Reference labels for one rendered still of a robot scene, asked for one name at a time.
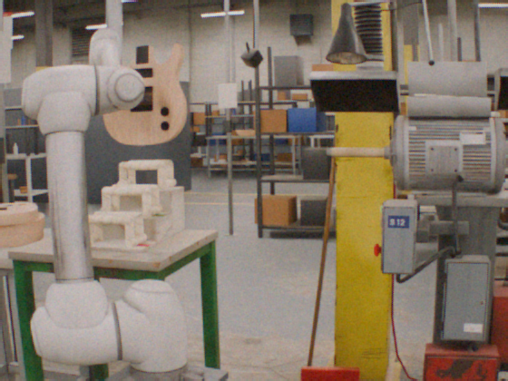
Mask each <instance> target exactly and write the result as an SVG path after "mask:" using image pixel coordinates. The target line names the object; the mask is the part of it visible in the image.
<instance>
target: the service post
mask: <svg viewBox="0 0 508 381"><path fill-rule="evenodd" d="M2 15H3V14H2V0H0V204H8V185H7V173H6V160H5V150H6V148H5V115H4V92H3V88H4V83H10V82H11V73H10V70H11V61H10V54H11V50H10V40H11V37H10V30H4V31H2V29H3V25H2ZM5 279H6V289H7V300H8V307H9V311H10V323H11V331H12V334H13V345H14V352H15V353H14V358H15V362H16V363H18V359H17V357H16V346H15V335H14V324H13V317H12V313H11V302H10V290H9V287H8V279H7V277H5Z"/></svg>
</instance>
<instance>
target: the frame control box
mask: <svg viewBox="0 0 508 381"><path fill-rule="evenodd" d="M381 228H382V238H381V271H382V273H383V274H388V275H391V274H396V282H398V283H404V282H406V281H408V280H409V279H411V278H413V277H414V276H415V275H417V274H418V273H420V272H421V270H423V269H424V268H425V267H426V266H428V265H429V264H430V263H432V262H433V261H435V260H436V259H438V258H439V257H441V256H443V255H444V254H445V253H446V252H449V250H451V253H450V256H451V259H456V253H455V252H456V250H455V248H454V247H453V246H447V248H445V249H442V250H440V251H439V252H437V253H435V254H434V255H433V256H432V257H431V258H430V259H428V260H427V261H426V262H424V263H423V264H421V265H420V266H419V268H417V269H415V248H416V230H417V200H387V202H386V203H385V205H384V207H383V209H382V216H381ZM401 274H406V276H405V277H403V278H400V275H401Z"/></svg>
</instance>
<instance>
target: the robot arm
mask: <svg viewBox="0 0 508 381"><path fill-rule="evenodd" d="M121 47H122V45H121V41H120V38H119V35H118V34H117V33H116V31H114V30H113V29H112V28H109V27H108V28H102V29H99V30H97V31H96V32H95V33H94V34H93V37H92V40H91V45H90V54H89V60H90V66H87V65H81V64H75V65H65V66H56V67H52V68H46V69H43V70H40V71H37V72H35V73H33V74H31V76H30V77H28V78H26V79H25V80H24V85H23V94H22V109H23V111H24V114H26V115H27V116H28V117H29V118H30V119H32V120H37V123H38V125H39V128H40V131H41V132H42V135H43V136H46V166H47V180H48V194H49V201H50V214H51V228H52V242H53V255H54V274H55V283H53V284H52V285H51V286H50V288H49V289H48V291H47V292H46V299H45V300H46V303H45V306H43V307H39V308H38V309H37V310H36V311H35V313H34V316H33V318H32V320H31V322H30V323H31V329H32V335H33V340H34V347H35V349H36V352H37V354H38V355H39V356H40V357H43V358H45V359H47V360H50V361H53V362H55V363H59V364H61V365H69V366H72V365H77V366H85V365H91V366H92V365H98V364H102V363H105V364H107V363H110V362H113V361H118V360H121V361H123V362H129V363H130V370H129V373H128V374H127V375H126V376H124V377H120V378H118V379H116V380H115V381H204V378H203V376H204V372H203V370H202V369H199V368H192V367H189V365H188V358H187V344H188V341H187V325H186V323H185V317H184V313H183V309H182V306H181V303H180V301H179V299H178V297H177V295H175V293H174V292H173V289H172V288H171V286H170V285H169V284H168V283H166V282H164V281H159V280H145V279H141V280H137V281H135V282H134V283H132V284H131V285H130V286H129V287H128V288H127V289H125V290H124V292H123V298H121V299H118V300H116V301H114V302H108V301H107V297H106V295H105V292H104V288H103V287H102V285H101V284H100V283H99V282H98V281H96V280H93V256H92V253H91V241H90V228H89V213H88V200H87V187H86V173H85V160H84V159H85V147H84V134H85V133H86V131H87V129H88V126H89V121H90V116H99V115H100V114H107V113H113V112H118V111H126V110H129V109H131V108H133V107H135V106H137V105H138V104H139V103H140V102H146V103H151V102H152V95H146V94H144V85H145V83H144V80H143V79H142V77H141V76H140V74H139V73H137V72H136V71H135V70H133V69H131V68H130V69H127V68H123V69H121V68H120V67H121V65H122V48H121Z"/></svg>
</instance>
